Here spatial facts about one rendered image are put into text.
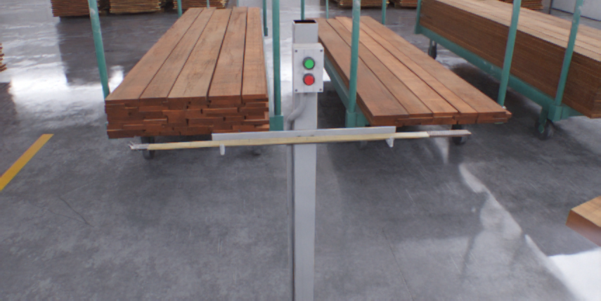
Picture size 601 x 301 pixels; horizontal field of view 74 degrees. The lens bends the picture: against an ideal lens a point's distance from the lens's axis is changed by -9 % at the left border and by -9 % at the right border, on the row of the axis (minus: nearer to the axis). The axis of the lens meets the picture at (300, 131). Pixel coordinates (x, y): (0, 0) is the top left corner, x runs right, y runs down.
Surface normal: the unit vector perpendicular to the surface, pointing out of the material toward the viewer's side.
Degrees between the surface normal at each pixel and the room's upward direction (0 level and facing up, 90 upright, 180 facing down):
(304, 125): 90
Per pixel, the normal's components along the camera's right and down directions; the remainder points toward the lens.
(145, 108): 0.11, 0.41
